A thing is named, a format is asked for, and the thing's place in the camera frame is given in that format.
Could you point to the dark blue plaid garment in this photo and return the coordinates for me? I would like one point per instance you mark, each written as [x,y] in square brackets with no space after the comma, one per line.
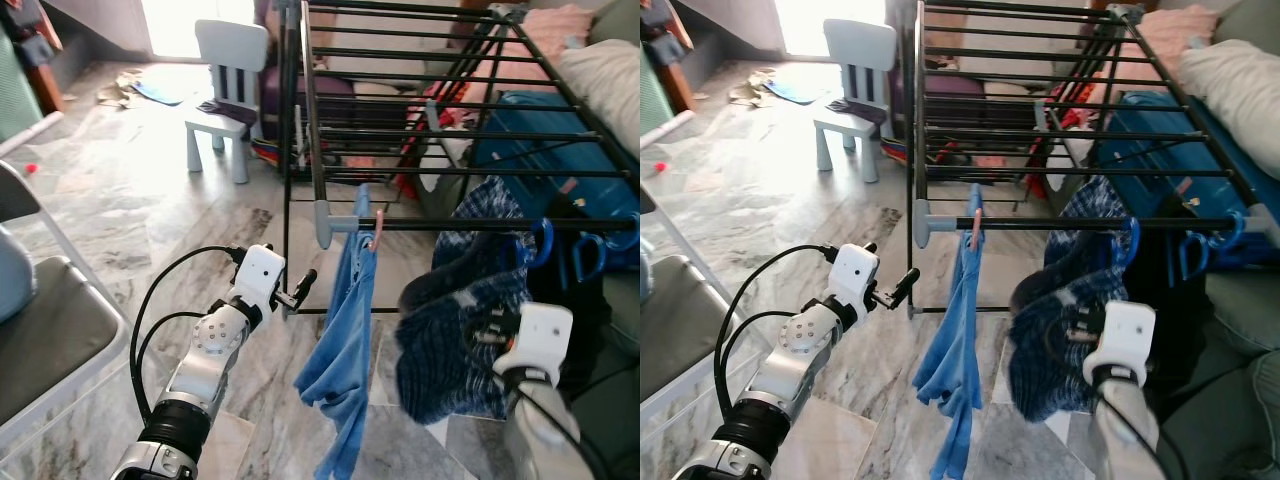
[465,330]
[1060,300]

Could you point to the blue plastic hanger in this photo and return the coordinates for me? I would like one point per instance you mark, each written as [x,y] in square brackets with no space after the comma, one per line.
[1186,262]
[577,262]
[546,240]
[1133,240]

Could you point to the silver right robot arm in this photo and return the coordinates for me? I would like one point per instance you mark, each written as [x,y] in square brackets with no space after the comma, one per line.
[535,450]
[1125,450]

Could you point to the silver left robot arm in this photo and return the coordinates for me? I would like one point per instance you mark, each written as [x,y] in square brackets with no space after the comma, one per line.
[790,375]
[200,375]

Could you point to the pink plastic hanger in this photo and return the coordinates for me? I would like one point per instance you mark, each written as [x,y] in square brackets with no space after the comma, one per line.
[975,232]
[376,236]

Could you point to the blue T-shirt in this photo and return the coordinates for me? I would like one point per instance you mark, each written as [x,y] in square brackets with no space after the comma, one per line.
[955,350]
[345,340]

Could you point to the black garment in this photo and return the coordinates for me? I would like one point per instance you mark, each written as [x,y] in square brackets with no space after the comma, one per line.
[1175,320]
[575,320]

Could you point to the black metal drying rack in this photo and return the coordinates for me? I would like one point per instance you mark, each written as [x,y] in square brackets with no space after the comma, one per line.
[450,224]
[1060,224]

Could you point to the green sofa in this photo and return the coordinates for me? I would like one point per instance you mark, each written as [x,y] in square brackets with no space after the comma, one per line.
[1240,400]
[615,420]

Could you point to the purple cushioned seat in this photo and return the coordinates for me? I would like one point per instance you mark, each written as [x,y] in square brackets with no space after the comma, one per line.
[300,95]
[925,100]

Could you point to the white folding chair grey seat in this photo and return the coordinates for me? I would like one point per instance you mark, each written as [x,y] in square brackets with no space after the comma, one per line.
[50,330]
[680,330]

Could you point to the blue flat cloth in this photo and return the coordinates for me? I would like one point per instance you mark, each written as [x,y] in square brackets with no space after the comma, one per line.
[160,93]
[790,93]

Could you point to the white child chair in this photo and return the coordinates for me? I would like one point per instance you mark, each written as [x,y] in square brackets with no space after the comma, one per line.
[860,50]
[232,50]

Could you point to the beige crumpled cloth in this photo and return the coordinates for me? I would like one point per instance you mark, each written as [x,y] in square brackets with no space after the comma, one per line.
[745,92]
[115,92]

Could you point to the blue-grey chair cushion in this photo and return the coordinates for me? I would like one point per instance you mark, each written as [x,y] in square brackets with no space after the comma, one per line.
[12,275]

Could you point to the beige pillow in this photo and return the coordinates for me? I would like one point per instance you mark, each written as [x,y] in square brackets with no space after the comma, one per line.
[1230,85]
[605,85]

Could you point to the pink knitted cloth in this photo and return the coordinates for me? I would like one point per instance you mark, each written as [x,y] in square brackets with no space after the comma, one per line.
[1175,30]
[555,30]

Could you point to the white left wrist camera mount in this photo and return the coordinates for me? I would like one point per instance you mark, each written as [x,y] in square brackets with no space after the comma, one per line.
[855,272]
[260,272]

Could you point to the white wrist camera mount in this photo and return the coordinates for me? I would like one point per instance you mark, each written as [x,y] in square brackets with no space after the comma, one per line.
[540,340]
[1125,340]
[855,272]
[260,272]

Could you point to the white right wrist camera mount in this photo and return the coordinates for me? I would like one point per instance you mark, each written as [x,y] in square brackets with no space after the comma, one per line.
[1125,340]
[540,340]

